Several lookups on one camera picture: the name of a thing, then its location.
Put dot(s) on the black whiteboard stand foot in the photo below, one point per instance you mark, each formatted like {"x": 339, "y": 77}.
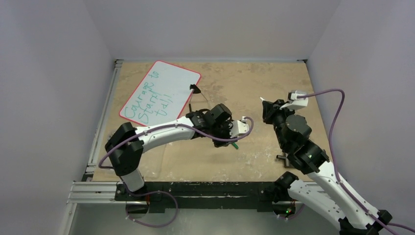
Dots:
{"x": 194, "y": 89}

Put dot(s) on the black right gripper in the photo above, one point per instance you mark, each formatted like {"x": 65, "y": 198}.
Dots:
{"x": 268, "y": 111}

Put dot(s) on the clear plastic screw box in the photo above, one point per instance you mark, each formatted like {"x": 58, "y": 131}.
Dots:
{"x": 151, "y": 163}

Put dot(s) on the pink framed whiteboard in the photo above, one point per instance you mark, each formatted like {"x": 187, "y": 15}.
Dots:
{"x": 161, "y": 96}

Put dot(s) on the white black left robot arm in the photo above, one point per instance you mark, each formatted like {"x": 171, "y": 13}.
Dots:
{"x": 126, "y": 146}

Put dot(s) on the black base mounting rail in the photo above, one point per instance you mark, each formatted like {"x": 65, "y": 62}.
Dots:
{"x": 156, "y": 197}

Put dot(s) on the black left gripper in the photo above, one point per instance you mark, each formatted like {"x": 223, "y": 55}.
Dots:
{"x": 227, "y": 124}

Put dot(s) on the black T-shaped tool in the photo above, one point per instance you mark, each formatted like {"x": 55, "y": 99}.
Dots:
{"x": 283, "y": 157}

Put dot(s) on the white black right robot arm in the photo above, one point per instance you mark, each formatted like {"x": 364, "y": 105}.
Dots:
{"x": 346, "y": 210}

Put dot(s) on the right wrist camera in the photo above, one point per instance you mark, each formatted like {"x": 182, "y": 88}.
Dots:
{"x": 295, "y": 101}

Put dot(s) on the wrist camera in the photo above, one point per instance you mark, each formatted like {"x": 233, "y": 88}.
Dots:
{"x": 295, "y": 101}
{"x": 239, "y": 128}

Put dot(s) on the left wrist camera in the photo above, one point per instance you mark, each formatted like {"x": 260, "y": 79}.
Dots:
{"x": 239, "y": 128}

